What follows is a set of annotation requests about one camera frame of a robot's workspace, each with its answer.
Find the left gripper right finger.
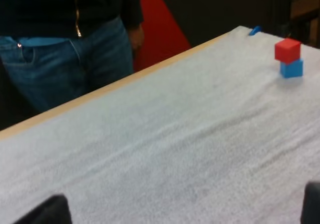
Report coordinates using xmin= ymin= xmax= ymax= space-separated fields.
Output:
xmin=300 ymin=181 xmax=320 ymax=224

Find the blue clip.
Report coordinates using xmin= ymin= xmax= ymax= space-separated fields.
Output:
xmin=248 ymin=25 xmax=263 ymax=36

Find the red cube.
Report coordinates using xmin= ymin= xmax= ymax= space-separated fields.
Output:
xmin=274 ymin=37 xmax=302 ymax=65

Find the blue cube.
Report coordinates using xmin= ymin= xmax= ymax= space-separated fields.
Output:
xmin=279 ymin=58 xmax=304 ymax=79

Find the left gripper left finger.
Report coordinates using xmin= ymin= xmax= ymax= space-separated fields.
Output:
xmin=12 ymin=194 xmax=73 ymax=224

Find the person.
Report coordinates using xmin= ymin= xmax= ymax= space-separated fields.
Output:
xmin=0 ymin=0 xmax=145 ymax=132

